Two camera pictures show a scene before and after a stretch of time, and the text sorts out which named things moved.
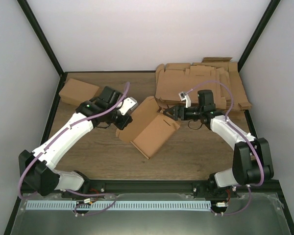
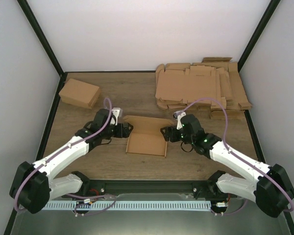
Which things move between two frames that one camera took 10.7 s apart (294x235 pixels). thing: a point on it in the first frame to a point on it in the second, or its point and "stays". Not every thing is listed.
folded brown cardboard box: x=75 y=92 stays
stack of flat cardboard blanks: x=218 y=75 stays
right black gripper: x=177 y=112 to x=170 y=132
